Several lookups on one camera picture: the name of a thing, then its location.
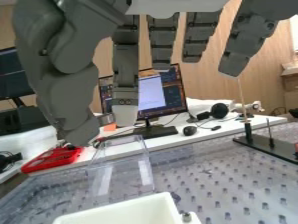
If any black mouse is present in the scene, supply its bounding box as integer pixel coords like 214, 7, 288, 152
182, 125, 198, 137

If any black plate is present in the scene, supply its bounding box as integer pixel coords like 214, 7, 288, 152
232, 132, 298, 165

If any small metal bearing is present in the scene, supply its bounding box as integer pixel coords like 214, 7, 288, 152
181, 211, 196, 224

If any small white jointed device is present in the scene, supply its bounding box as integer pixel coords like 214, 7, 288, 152
229, 100, 266, 118

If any white desk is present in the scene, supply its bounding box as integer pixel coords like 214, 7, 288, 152
0, 112, 290, 184

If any thin stick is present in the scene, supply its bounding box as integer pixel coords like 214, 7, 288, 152
234, 74, 256, 145

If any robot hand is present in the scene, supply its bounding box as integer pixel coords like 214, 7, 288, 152
12, 0, 298, 147

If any clear box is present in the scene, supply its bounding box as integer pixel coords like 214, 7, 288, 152
85, 134, 157, 206
0, 121, 298, 224

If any red tray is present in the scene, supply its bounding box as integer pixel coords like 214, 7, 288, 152
20, 145, 85, 175

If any short black stick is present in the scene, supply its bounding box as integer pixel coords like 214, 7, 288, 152
265, 117, 277, 149

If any computer screen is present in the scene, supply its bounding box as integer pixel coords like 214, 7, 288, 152
97, 63, 189, 139
0, 46, 37, 102

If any small white box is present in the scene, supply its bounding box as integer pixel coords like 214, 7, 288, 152
51, 191, 204, 224

